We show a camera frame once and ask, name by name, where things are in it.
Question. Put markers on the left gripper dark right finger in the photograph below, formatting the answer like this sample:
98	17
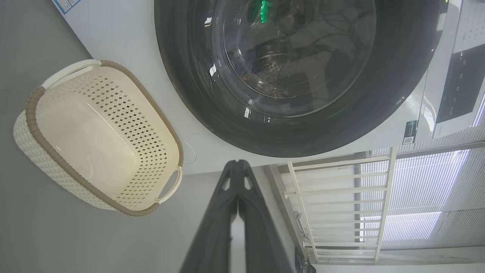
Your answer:
261	239

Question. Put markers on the white front-load washing machine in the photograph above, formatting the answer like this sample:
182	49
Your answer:
121	38

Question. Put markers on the white window blinds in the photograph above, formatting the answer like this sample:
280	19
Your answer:
435	182

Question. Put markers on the round dark glass washer door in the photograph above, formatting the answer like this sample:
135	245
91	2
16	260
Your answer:
182	57

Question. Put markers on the blue white energy label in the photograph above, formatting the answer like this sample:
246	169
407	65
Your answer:
66	4

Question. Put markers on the cream perforated laundry basket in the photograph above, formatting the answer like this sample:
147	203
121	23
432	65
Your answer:
94	136

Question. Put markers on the dark washing machine display panel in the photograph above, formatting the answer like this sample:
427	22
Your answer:
462	91

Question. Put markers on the white metal rack frame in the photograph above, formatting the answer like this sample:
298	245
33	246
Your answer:
384	197

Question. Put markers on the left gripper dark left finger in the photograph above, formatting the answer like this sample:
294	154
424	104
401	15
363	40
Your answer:
212	239

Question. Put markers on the black QR code sticker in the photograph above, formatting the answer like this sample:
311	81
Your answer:
410	132

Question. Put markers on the round white filter cover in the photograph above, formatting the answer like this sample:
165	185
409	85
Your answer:
189	151

